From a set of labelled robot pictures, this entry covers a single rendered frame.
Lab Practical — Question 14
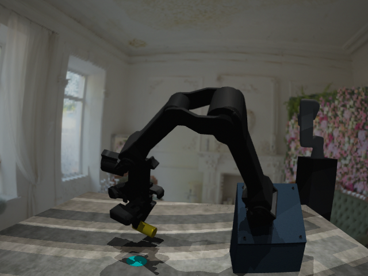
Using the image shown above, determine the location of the yellow cylinder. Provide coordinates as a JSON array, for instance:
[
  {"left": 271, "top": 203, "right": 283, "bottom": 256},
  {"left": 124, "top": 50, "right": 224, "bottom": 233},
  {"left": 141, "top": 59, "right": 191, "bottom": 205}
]
[{"left": 132, "top": 221, "right": 158, "bottom": 238}]

